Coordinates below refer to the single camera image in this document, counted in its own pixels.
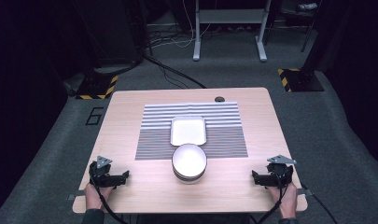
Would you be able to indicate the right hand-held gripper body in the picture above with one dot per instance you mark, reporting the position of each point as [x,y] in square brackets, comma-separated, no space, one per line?
[280,174]

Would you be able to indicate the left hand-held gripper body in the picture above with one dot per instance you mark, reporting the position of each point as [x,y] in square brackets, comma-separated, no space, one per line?
[100,178]

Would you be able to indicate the person's left hand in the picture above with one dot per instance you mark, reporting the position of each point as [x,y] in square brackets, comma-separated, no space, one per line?
[93,197]

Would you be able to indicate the person's right hand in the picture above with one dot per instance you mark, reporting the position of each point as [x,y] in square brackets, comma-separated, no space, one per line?
[286,199]

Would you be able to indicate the striped woven placemat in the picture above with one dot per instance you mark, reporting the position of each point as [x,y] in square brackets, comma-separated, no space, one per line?
[224,140]

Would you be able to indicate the white rectangular tray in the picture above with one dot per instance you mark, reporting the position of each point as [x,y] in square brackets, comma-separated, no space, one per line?
[188,131]

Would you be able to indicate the black stand with hazard-striped base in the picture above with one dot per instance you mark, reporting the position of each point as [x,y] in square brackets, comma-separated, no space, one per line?
[301,80]
[98,87]

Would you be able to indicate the black cabinet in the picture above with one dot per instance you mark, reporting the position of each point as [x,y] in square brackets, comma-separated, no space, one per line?
[115,31]

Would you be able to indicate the grey power strip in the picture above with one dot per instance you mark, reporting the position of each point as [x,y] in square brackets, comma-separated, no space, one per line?
[307,6]

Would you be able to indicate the grey metal table bracket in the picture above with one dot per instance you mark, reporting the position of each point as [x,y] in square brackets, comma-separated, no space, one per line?
[74,196]
[305,191]

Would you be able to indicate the white metal desk frame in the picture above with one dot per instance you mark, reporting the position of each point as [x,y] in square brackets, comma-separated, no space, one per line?
[230,16]

